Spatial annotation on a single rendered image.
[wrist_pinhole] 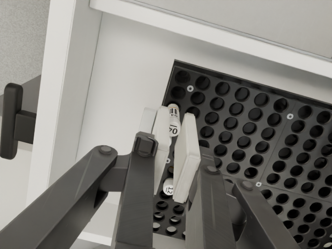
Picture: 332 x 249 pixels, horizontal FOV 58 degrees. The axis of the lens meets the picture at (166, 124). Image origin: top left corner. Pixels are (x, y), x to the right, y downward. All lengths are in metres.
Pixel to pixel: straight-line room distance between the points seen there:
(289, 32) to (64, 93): 0.28
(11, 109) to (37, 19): 0.98
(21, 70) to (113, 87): 1.00
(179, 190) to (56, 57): 0.14
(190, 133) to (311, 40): 0.28
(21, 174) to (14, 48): 0.93
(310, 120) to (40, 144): 0.23
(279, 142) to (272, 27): 0.17
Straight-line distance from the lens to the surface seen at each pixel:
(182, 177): 0.16
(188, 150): 0.16
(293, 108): 0.29
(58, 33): 0.24
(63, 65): 0.24
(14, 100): 0.29
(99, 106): 0.34
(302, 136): 0.30
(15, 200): 0.45
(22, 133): 0.30
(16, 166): 0.42
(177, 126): 0.22
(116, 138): 0.35
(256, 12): 0.40
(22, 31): 1.29
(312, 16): 0.43
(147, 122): 0.33
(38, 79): 1.04
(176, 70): 0.26
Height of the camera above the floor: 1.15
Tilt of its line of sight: 68 degrees down
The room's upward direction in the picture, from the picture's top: 176 degrees counter-clockwise
